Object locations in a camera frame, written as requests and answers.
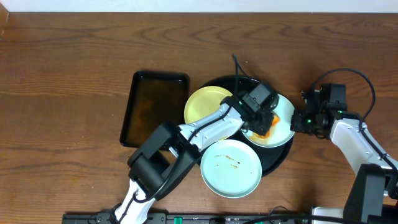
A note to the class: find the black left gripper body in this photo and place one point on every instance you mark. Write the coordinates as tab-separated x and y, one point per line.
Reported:
261	125

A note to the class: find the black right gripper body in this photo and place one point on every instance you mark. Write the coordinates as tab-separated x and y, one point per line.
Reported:
302	122

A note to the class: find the green and orange sponge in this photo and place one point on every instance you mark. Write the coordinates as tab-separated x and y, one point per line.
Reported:
269	129

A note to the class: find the light green plate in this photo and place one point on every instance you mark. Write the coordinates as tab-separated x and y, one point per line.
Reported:
231	168
279	132

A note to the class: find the light green plate front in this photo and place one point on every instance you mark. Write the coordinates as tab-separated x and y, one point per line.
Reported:
231	168

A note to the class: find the yellow plate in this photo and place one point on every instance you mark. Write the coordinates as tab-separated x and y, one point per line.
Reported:
204	102

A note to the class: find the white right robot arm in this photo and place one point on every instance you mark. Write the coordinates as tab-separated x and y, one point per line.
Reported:
375	170

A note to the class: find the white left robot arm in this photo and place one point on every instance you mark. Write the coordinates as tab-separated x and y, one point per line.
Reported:
170	152

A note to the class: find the black rectangular water tray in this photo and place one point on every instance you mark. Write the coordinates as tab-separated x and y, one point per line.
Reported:
154	97

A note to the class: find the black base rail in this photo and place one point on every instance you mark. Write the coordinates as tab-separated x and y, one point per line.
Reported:
157	218

